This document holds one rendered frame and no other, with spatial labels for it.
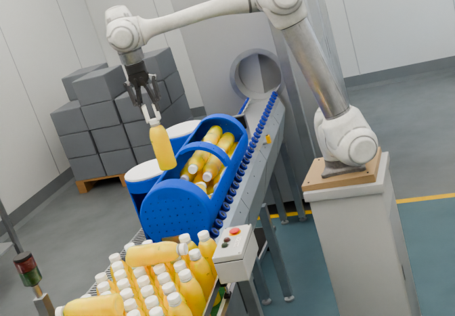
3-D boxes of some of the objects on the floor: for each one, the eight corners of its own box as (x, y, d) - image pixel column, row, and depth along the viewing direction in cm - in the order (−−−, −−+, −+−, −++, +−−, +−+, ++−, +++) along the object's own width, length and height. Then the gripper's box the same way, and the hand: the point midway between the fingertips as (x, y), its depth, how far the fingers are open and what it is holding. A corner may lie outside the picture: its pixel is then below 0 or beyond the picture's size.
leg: (289, 220, 450) (267, 143, 431) (288, 224, 445) (266, 146, 426) (282, 221, 452) (259, 145, 433) (280, 225, 446) (258, 148, 427)
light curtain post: (340, 250, 390) (272, -11, 338) (340, 255, 384) (271, -10, 333) (331, 252, 391) (262, -8, 340) (331, 256, 386) (260, -6, 334)
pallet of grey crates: (204, 147, 677) (171, 46, 641) (177, 178, 607) (139, 65, 571) (114, 163, 723) (78, 69, 687) (79, 193, 653) (38, 90, 617)
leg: (307, 217, 446) (286, 139, 427) (307, 221, 441) (285, 143, 422) (300, 218, 448) (278, 141, 429) (299, 222, 442) (277, 144, 423)
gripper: (157, 54, 226) (176, 113, 233) (117, 65, 231) (137, 122, 238) (150, 59, 219) (170, 119, 226) (110, 70, 224) (131, 128, 231)
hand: (151, 112), depth 231 cm, fingers closed on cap, 4 cm apart
